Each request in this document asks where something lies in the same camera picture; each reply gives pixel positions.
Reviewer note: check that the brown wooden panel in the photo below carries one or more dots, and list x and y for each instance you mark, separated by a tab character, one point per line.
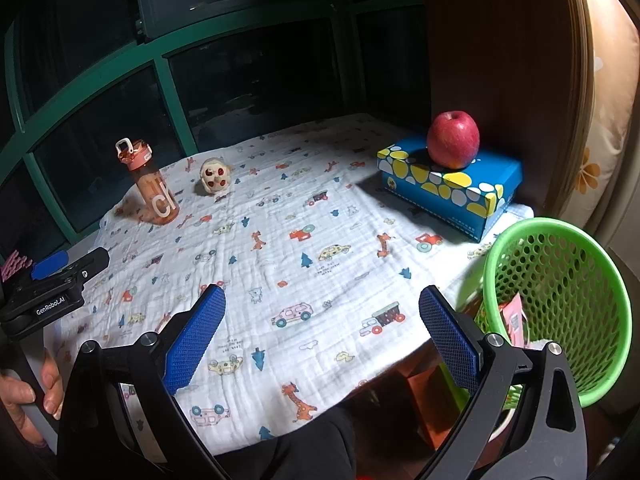
500	35

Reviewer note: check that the person's left hand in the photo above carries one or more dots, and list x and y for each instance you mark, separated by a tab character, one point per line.
20	400

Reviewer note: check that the green window frame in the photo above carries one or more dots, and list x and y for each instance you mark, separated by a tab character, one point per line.
172	105

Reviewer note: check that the red apple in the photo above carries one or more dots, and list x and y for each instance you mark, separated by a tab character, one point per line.
452	140

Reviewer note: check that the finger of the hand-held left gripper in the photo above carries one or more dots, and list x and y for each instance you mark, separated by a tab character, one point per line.
85	265
50	264

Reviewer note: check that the pink bumpy object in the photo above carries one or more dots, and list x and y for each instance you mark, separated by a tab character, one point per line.
12	265

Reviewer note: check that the orange water bottle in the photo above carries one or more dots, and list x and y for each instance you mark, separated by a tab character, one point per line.
157	195

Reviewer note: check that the person's leg in dark pants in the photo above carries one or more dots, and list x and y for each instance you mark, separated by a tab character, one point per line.
310	450

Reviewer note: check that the green plastic mesh basket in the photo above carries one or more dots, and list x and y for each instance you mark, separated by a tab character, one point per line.
550	225

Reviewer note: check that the floral pillow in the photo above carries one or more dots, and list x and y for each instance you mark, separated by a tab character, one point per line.
610	135

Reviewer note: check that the blue tissue box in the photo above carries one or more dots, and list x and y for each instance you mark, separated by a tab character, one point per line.
450	195

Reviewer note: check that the printed white blanket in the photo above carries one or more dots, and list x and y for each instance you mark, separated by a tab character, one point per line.
300	240

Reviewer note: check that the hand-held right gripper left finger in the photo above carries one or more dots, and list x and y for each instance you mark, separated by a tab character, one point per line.
195	340

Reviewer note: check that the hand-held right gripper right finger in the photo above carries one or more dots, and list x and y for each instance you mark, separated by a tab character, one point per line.
450	340

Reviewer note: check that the orange box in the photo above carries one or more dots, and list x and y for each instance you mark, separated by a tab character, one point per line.
430	390

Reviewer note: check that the white skull toy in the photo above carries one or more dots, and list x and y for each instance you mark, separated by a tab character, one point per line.
216	176

